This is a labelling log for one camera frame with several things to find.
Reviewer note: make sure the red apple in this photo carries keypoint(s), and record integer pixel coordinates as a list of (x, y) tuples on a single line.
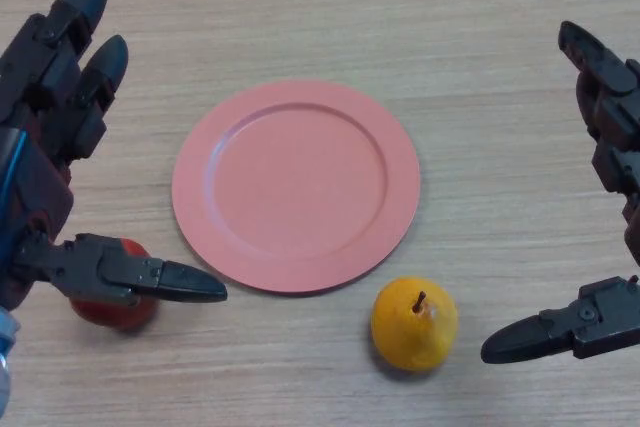
[(110, 317)]

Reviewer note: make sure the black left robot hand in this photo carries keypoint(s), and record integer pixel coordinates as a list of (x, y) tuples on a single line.
[(45, 182)]

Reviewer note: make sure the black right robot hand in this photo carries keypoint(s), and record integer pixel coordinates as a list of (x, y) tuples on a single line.
[(615, 97)]

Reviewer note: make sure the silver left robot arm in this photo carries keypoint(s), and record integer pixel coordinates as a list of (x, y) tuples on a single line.
[(7, 347)]

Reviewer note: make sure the pink round plate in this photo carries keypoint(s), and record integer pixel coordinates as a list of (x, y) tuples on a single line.
[(300, 187)]

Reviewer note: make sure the yellow pear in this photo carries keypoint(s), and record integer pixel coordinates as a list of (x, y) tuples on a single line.
[(415, 332)]

